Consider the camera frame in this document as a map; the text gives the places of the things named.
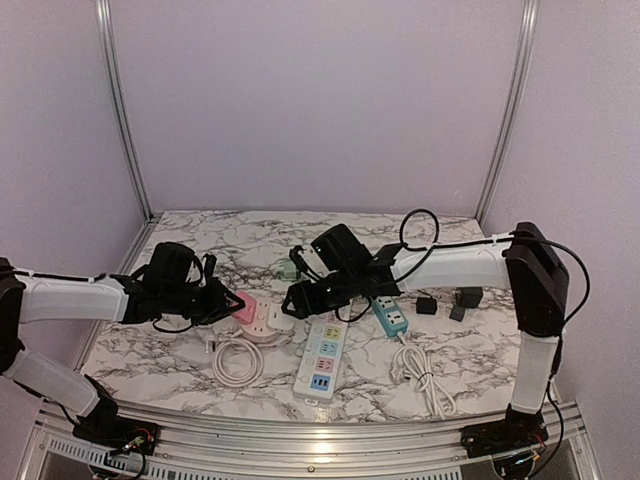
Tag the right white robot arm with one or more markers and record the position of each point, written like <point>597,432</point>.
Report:
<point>522,261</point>

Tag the black power adapter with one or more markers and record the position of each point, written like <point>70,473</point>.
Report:
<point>426,306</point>

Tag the small black usb charger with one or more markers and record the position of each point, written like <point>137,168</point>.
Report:
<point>457,313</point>

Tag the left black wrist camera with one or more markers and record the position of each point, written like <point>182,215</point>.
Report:
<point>175,266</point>

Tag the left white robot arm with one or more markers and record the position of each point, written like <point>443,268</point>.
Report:
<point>29,297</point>

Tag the right aluminium post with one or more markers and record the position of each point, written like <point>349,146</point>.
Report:
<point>515,93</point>

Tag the light green plug adapter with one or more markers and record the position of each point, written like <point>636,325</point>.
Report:
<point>290,271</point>

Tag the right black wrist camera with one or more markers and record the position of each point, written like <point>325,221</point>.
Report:
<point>340,251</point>

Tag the pink cube socket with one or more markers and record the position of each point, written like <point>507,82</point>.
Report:
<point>245,315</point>

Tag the aluminium front rail frame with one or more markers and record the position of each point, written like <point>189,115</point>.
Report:
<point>192,446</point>

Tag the beige round power strip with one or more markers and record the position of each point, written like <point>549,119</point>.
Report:
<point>258,331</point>

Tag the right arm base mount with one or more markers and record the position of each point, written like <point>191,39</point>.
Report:
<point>517,429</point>

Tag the white long power strip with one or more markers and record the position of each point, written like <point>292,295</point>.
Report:
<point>318,371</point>

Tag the dark green cube adapter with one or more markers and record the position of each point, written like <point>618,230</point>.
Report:
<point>469,297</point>

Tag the left aluminium post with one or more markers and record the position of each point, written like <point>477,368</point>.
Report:
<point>107,38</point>

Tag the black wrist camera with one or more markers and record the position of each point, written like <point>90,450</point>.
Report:
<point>175,266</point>
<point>340,251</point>

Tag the white small plug adapter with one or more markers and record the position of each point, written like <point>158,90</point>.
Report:
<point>280,322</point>

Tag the aluminium post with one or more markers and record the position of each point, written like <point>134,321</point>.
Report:
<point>107,38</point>
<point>515,93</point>

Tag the teal power strip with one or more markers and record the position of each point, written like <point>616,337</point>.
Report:
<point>390,316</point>

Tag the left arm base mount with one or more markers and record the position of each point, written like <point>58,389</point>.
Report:
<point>104,426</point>

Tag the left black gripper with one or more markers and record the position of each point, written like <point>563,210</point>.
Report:
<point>217,307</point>

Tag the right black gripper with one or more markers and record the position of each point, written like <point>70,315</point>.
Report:
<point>297,293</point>

